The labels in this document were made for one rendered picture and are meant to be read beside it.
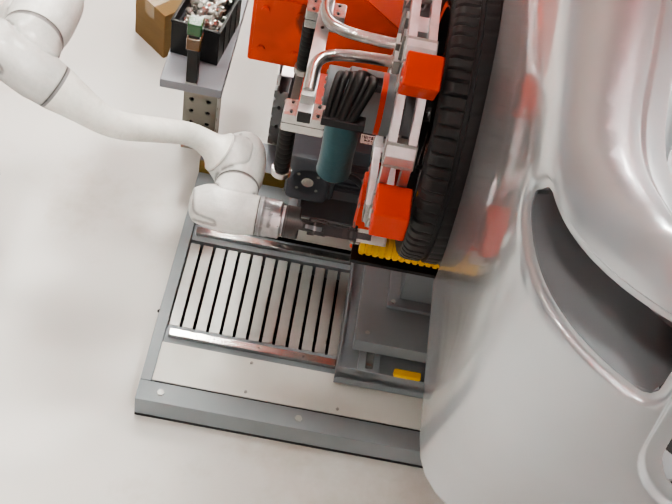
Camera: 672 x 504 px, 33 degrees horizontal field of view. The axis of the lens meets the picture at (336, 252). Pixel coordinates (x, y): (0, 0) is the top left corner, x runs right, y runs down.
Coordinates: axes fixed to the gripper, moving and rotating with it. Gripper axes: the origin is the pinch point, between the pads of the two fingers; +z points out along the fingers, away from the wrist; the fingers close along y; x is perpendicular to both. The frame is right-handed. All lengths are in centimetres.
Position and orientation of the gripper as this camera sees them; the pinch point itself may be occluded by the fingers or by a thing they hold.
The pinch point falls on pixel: (371, 237)
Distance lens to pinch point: 258.7
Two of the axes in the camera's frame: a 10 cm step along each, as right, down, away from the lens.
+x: 1.9, -9.8, -0.9
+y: 0.1, 0.9, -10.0
